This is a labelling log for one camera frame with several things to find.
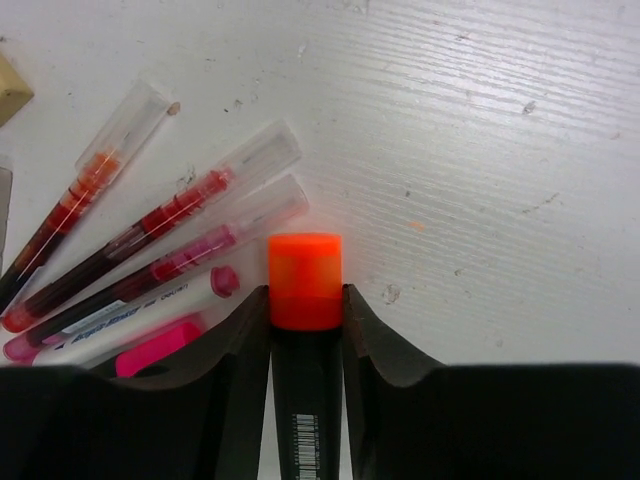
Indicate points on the red gel pen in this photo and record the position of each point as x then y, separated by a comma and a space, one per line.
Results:
258, 160
132, 123

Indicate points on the pink highlighter black body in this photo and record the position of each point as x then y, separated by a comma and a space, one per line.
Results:
151, 348

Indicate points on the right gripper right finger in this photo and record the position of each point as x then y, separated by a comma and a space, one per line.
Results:
413, 417

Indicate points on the tan eraser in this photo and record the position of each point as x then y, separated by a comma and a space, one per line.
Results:
15, 93

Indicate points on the red gel pen middle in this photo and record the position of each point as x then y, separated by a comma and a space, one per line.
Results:
258, 160

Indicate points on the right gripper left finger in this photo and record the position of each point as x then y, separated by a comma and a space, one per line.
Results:
197, 414

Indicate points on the white marker pink cap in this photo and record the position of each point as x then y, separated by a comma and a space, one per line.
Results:
94, 343

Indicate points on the orange highlighter black body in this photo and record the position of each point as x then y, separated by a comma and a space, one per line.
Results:
305, 301

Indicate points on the red gel pen left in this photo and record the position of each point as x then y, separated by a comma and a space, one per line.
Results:
132, 123

